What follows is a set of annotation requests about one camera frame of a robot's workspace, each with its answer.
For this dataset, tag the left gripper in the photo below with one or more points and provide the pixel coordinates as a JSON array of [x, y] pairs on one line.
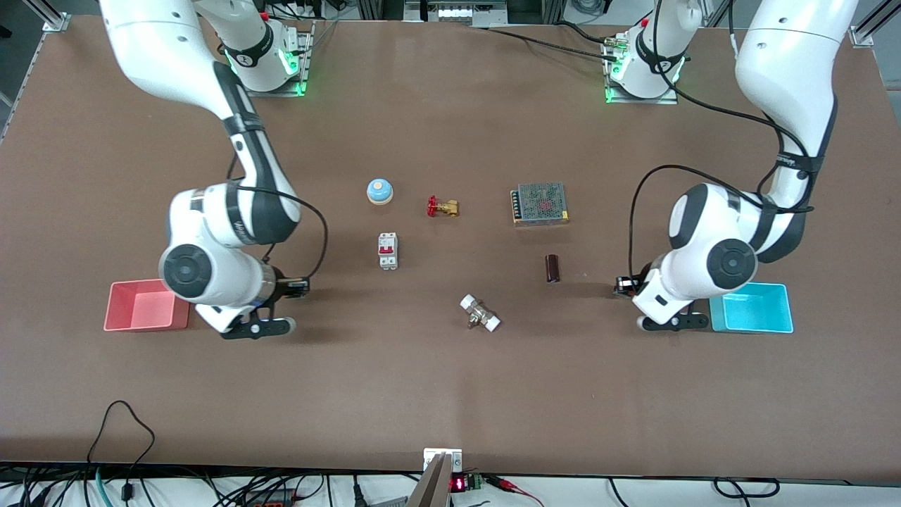
[[628, 285]]

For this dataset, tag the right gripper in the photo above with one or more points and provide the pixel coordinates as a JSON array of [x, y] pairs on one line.
[[284, 287]]

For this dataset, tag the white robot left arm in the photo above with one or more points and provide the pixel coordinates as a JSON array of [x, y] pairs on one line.
[[788, 63]]

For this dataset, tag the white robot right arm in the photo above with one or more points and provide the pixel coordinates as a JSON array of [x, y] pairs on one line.
[[162, 42]]

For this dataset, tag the dark brown cylindrical capacitor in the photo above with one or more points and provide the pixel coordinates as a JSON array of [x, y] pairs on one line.
[[552, 268]]

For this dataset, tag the cyan plastic bin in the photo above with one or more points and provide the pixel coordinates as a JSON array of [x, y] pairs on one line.
[[757, 310]]

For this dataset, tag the white circuit breaker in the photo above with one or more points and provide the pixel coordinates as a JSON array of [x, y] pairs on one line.
[[388, 251]]

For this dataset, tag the metal mesh power supply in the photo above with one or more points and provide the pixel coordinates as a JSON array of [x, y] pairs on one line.
[[540, 204]]

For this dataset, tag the pink plastic bin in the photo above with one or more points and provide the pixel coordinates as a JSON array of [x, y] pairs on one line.
[[141, 310]]

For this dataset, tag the blue round bell button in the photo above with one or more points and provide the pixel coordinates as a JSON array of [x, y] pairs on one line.
[[379, 191]]

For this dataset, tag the white-capped metal fitting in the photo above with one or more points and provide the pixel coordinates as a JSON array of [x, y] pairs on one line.
[[480, 313]]

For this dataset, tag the red clip lead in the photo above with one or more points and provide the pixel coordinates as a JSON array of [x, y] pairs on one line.
[[510, 486]]

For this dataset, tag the red digit display module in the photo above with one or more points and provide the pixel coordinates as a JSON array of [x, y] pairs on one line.
[[458, 484]]

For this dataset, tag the grey metal rack unit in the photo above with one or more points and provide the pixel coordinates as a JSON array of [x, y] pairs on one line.
[[457, 13]]

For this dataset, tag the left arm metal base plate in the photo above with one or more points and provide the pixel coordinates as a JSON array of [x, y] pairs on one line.
[[672, 98]]

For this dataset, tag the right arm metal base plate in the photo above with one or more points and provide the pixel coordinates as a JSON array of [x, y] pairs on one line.
[[304, 56]]

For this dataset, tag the white mount bracket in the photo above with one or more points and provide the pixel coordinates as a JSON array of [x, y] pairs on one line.
[[455, 459]]

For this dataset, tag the grey camera mount bar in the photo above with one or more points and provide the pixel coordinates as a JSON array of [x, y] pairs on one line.
[[431, 486]]

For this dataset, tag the aluminium frame profile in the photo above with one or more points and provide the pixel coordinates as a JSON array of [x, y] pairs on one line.
[[55, 20], [873, 32]]

